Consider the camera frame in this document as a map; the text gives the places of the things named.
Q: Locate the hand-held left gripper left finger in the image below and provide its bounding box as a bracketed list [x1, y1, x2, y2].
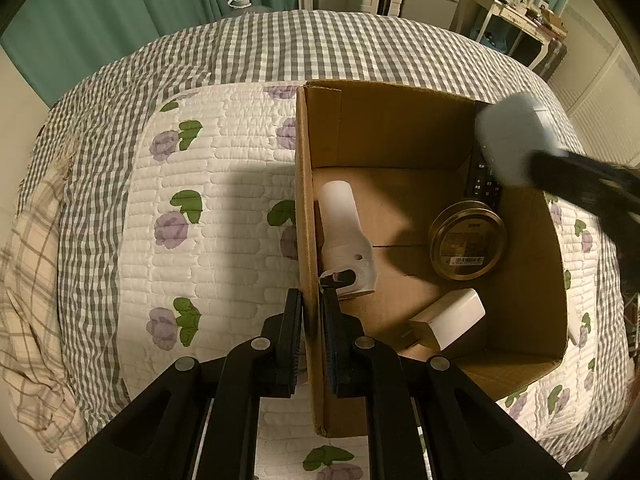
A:
[50, 288, 304, 480]

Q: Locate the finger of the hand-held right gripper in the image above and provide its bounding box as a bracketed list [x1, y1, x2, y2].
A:
[530, 147, 640, 266]

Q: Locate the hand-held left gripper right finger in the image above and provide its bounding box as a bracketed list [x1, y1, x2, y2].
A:
[320, 287, 573, 480]

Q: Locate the light blue plastic object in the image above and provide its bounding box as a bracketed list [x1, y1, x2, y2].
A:
[474, 92, 563, 188]

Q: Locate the black remote control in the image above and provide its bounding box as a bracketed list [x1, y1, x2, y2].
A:
[464, 160, 503, 211]

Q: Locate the white handheld device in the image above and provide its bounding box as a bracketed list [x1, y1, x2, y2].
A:
[314, 180, 377, 301]

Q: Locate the white rectangular box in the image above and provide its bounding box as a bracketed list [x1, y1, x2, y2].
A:
[409, 288, 487, 352]

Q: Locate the round gold tin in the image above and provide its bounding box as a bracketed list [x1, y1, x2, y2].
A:
[427, 200, 507, 281]

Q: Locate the cardboard box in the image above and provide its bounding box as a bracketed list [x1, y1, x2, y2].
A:
[294, 80, 571, 438]

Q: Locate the white louvred wardrobe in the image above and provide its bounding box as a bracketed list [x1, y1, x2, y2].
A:
[545, 0, 640, 161]

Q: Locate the white floral quilted mat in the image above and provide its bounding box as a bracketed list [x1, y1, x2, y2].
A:
[117, 82, 626, 480]

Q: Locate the dark suitcase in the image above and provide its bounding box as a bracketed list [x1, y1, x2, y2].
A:
[527, 40, 568, 81]

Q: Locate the white dressing table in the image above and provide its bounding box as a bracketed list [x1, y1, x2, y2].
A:
[450, 0, 568, 71]

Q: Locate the beige plaid blanket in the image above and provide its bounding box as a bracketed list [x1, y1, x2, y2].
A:
[0, 160, 88, 453]

